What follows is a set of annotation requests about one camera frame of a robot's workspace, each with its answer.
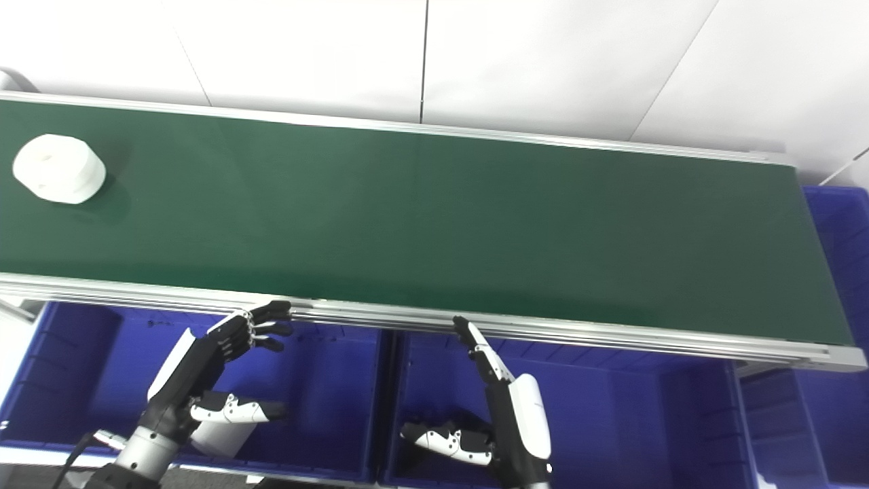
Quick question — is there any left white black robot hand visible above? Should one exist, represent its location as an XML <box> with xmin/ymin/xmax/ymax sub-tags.
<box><xmin>139</xmin><ymin>300</ymin><xmax>295</xmax><ymax>457</ymax></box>

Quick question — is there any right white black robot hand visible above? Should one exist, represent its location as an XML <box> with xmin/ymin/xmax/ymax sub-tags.
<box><xmin>401</xmin><ymin>316</ymin><xmax>553</xmax><ymax>486</ymax></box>

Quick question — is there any white round plastic part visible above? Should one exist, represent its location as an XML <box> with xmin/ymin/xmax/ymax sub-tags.
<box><xmin>12</xmin><ymin>134</ymin><xmax>107</xmax><ymax>204</ymax></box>

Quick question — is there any blue plastic bin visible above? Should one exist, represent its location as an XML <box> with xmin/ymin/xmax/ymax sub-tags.
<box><xmin>737</xmin><ymin>186</ymin><xmax>869</xmax><ymax>489</ymax></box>
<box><xmin>0</xmin><ymin>302</ymin><xmax>393</xmax><ymax>484</ymax></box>
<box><xmin>379</xmin><ymin>330</ymin><xmax>756</xmax><ymax>489</ymax></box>

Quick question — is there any green conveyor belt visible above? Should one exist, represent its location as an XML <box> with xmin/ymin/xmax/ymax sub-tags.
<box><xmin>0</xmin><ymin>90</ymin><xmax>868</xmax><ymax>373</ymax></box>
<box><xmin>0</xmin><ymin>98</ymin><xmax>855</xmax><ymax>346</ymax></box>

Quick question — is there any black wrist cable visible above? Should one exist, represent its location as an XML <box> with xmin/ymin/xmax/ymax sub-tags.
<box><xmin>50</xmin><ymin>431</ymin><xmax>99</xmax><ymax>489</ymax></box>

